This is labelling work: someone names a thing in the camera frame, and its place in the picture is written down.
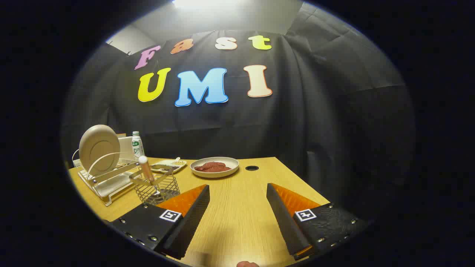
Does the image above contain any spoon with checked pink handle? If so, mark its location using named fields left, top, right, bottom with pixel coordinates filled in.
left=138, top=156, right=162, bottom=195

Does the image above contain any beige round plate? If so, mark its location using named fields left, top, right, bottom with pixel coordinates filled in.
left=79, top=125, right=121, bottom=176

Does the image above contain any cream plate with meat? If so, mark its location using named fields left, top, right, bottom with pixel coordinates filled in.
left=190, top=156, right=240, bottom=178

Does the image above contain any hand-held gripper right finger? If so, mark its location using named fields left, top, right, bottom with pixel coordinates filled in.
left=266, top=183, right=368, bottom=261

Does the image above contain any metal wire basket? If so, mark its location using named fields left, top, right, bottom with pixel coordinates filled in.
left=129, top=166, right=181, bottom=205

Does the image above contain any white divided tray of beans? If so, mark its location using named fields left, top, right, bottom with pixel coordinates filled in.
left=150, top=157, right=187, bottom=174

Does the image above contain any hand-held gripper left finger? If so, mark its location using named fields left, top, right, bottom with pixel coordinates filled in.
left=111, top=184, right=210, bottom=260

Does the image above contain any black backdrop cloth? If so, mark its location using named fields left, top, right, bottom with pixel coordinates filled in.
left=61, top=4, right=416, bottom=223

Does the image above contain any white plastic bottle green label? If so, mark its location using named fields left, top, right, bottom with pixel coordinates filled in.
left=132, top=131, right=145, bottom=159

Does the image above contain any white wire dish rack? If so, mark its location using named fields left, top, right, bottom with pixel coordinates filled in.
left=72, top=148, right=149, bottom=207

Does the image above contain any white toaster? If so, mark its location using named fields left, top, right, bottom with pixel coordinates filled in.
left=117, top=133, right=135, bottom=161

